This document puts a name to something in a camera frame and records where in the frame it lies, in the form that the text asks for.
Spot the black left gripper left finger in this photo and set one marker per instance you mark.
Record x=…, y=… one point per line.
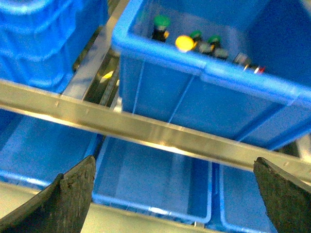
x=61, y=207

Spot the blue lower right bin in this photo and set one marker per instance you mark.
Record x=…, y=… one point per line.
x=238, y=206

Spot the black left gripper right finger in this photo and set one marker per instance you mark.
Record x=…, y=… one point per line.
x=286, y=198

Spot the blue lower left bin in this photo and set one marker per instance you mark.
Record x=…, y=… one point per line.
x=34, y=151

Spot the steel shelf front rail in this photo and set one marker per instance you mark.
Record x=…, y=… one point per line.
x=142, y=130

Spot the blue lower middle bin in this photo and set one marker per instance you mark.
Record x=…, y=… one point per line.
x=153, y=182

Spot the blue upper bin with buttons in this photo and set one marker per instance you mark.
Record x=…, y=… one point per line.
x=208, y=94

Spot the blue ribbed crate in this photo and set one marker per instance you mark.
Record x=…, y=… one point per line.
x=40, y=40

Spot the yellow push button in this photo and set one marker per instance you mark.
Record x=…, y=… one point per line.
x=184, y=43

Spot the green push button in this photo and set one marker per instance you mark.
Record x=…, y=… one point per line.
x=199, y=44
x=217, y=50
x=161, y=23

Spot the red push button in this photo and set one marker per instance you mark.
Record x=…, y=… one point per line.
x=244, y=61

